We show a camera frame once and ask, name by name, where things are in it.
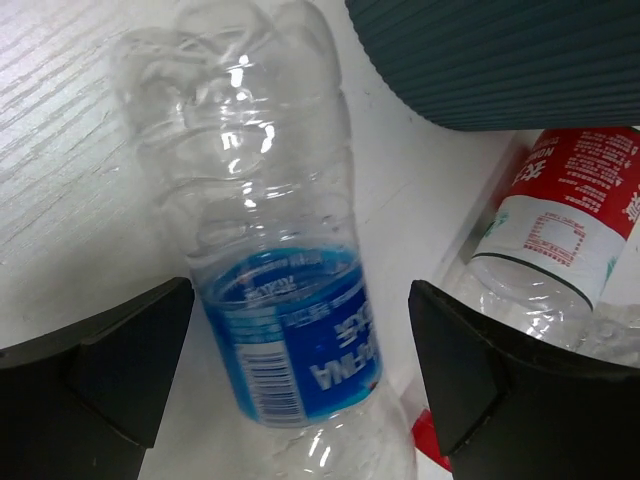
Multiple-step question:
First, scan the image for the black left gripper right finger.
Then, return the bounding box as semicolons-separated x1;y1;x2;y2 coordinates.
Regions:
408;280;639;479

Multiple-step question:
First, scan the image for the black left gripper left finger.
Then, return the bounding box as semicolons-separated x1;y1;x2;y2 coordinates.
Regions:
1;277;193;479

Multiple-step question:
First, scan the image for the red cap red label bottle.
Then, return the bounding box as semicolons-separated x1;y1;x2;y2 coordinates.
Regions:
413;127;639;478

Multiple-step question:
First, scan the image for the blue label bottle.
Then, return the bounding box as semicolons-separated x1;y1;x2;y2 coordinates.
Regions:
111;1;417;479

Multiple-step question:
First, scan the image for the dark teal plastic bin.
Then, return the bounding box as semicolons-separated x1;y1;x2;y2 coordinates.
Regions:
346;1;639;131

